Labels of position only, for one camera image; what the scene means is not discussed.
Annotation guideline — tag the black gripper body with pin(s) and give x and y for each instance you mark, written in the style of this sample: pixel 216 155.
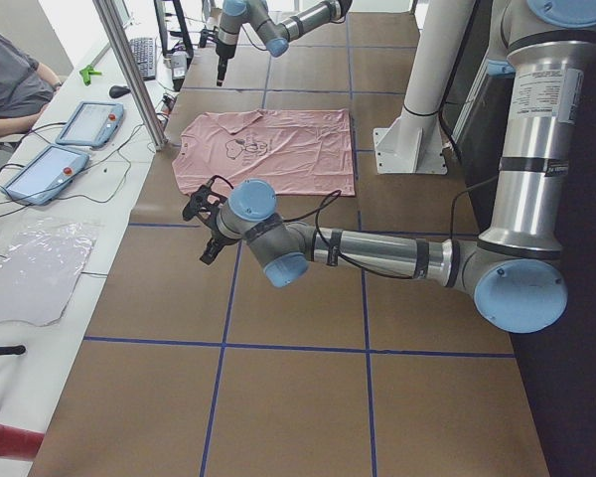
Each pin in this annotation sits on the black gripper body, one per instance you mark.
pixel 217 239
pixel 223 52

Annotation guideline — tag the pink Snoopy t-shirt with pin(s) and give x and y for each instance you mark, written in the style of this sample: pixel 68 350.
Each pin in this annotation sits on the pink Snoopy t-shirt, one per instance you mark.
pixel 298 152

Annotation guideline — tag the small grey power adapter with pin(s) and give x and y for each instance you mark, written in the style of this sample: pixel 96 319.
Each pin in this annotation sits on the small grey power adapter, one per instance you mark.
pixel 179 67

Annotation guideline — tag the black keyboard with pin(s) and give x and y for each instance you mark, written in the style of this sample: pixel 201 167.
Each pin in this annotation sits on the black keyboard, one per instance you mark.
pixel 143 50

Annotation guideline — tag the black computer mouse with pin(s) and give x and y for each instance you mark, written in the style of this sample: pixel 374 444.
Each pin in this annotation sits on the black computer mouse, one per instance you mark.
pixel 118 91

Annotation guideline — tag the green plastic clamp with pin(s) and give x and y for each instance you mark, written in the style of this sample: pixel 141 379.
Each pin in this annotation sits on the green plastic clamp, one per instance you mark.
pixel 87 73

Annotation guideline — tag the far blue teach pendant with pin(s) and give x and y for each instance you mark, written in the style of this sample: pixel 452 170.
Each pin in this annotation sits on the far blue teach pendant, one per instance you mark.
pixel 92 124

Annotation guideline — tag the blue teach pendant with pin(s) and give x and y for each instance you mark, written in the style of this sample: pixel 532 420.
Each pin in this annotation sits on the blue teach pendant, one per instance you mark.
pixel 92 124
pixel 46 175

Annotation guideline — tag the near blue teach pendant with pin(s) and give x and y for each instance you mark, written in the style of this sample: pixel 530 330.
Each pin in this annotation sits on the near blue teach pendant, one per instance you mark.
pixel 46 175

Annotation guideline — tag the clear plastic bag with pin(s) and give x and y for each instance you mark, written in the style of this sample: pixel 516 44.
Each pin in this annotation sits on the clear plastic bag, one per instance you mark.
pixel 41 268

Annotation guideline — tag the seated person in grey shirt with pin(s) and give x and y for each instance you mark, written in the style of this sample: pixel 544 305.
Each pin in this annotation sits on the seated person in grey shirt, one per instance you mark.
pixel 27 86

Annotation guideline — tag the red cylinder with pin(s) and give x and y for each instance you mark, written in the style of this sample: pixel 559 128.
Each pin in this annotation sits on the red cylinder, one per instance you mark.
pixel 19 444

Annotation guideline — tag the aluminium frame post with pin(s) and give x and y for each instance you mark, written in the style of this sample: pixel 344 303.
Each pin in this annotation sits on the aluminium frame post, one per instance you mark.
pixel 118 41

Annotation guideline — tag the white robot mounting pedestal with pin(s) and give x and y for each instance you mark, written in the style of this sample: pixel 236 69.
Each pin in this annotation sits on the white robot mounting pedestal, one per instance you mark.
pixel 413 144

